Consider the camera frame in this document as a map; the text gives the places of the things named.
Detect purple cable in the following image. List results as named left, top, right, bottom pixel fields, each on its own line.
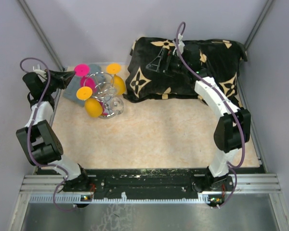
left=174, top=21, right=246, bottom=208
left=19, top=57, right=78, bottom=212

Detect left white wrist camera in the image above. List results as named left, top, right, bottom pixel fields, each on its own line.
left=33, top=64, right=46, bottom=76

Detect clear wine glass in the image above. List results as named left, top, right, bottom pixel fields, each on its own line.
left=109, top=97, right=124, bottom=115

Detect yellow plastic wine glass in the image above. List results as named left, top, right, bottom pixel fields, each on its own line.
left=76, top=86, right=103, bottom=117
left=106, top=63, right=126, bottom=95

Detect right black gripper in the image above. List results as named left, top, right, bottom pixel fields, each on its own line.
left=145, top=48, right=188, bottom=77

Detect grey blue folded jeans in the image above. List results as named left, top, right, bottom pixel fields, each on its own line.
left=63, top=75, right=105, bottom=107

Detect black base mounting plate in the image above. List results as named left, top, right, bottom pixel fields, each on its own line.
left=62, top=167, right=234, bottom=200

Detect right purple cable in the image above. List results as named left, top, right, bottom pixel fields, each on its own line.
left=174, top=21, right=246, bottom=208

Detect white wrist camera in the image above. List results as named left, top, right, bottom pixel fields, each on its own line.
left=172, top=33, right=185, bottom=56
left=33, top=64, right=46, bottom=76

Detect aluminium front rail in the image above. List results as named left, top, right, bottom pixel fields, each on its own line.
left=20, top=174, right=281, bottom=205

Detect chrome wire wine glass rack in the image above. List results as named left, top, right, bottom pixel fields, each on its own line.
left=88, top=72, right=118, bottom=119

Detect black floral plush pillow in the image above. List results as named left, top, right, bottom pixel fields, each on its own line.
left=123, top=37, right=247, bottom=106

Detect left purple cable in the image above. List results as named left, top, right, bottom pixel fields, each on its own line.
left=19, top=57, right=78, bottom=212

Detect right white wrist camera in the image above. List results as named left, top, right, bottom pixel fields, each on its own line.
left=172, top=33, right=185, bottom=56

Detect magenta plastic wine glass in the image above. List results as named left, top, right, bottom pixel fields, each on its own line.
left=74, top=63, right=109, bottom=116

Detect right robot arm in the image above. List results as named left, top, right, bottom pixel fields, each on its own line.
left=146, top=45, right=251, bottom=192

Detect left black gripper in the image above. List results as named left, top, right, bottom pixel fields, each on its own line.
left=43, top=69, right=76, bottom=94

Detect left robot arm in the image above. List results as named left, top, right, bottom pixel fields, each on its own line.
left=16, top=70, right=91, bottom=192

